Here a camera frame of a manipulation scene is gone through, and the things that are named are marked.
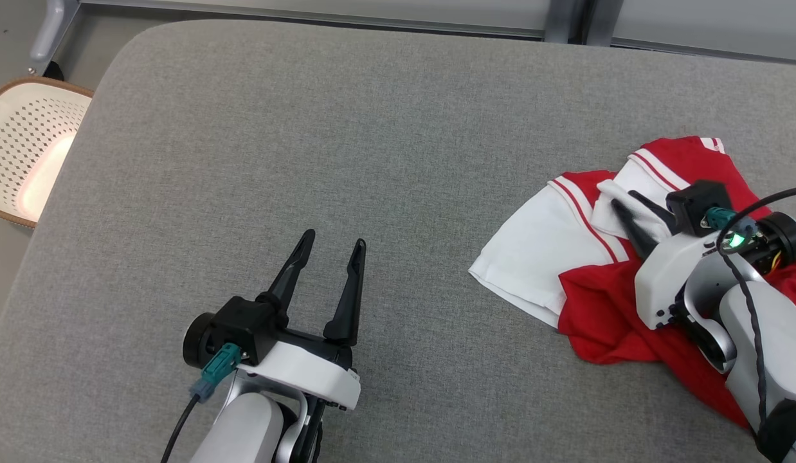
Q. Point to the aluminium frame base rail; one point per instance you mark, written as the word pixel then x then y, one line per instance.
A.
pixel 436 26

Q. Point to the grey frame foot bracket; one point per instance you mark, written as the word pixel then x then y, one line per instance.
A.
pixel 51 26

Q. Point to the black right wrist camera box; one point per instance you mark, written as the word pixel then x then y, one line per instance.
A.
pixel 697 202

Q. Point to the red white shirt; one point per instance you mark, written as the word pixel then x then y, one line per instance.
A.
pixel 539 251

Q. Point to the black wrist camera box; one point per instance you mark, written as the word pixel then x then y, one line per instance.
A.
pixel 244 321
pixel 697 202

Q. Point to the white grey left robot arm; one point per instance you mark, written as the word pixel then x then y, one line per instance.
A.
pixel 244 431

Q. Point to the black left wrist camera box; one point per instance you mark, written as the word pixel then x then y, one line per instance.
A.
pixel 244 321

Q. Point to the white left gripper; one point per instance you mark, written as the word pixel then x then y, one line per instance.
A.
pixel 308 373

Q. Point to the white perforated laundry basket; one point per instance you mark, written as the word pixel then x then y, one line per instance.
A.
pixel 25 141

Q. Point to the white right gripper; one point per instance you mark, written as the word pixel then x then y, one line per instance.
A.
pixel 665 276

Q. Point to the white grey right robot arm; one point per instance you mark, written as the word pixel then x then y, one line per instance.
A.
pixel 780 347

